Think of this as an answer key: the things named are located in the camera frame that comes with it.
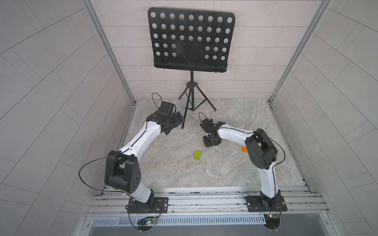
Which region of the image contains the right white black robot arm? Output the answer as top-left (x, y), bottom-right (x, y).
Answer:
top-left (200, 119), bottom-right (279, 199)

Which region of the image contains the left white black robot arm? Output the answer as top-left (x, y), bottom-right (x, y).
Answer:
top-left (104, 101), bottom-right (185, 204)

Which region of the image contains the black perforated music stand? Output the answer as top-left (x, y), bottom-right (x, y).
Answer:
top-left (148, 7), bottom-right (236, 111)

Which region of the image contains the right green circuit board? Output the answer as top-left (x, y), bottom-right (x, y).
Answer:
top-left (264, 213), bottom-right (281, 231)

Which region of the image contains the green circuit board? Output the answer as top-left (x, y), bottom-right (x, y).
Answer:
top-left (264, 213), bottom-right (281, 231)
top-left (137, 217), bottom-right (158, 232)

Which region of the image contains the left green circuit board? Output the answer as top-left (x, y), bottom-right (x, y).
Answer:
top-left (137, 217), bottom-right (158, 232)

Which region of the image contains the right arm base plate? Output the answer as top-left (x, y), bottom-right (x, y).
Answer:
top-left (244, 195), bottom-right (287, 212)

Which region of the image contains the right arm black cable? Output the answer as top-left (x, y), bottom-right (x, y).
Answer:
top-left (267, 137), bottom-right (286, 195)

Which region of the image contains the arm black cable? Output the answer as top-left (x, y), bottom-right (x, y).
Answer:
top-left (78, 156), bottom-right (131, 195)
top-left (267, 137), bottom-right (286, 195)

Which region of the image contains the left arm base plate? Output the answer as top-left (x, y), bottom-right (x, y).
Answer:
top-left (126, 197), bottom-right (169, 214)

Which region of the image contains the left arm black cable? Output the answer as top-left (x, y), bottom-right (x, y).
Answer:
top-left (78, 156), bottom-right (131, 195)

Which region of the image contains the aluminium mounting rail frame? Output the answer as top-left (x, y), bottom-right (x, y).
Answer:
top-left (73, 186), bottom-right (340, 236)

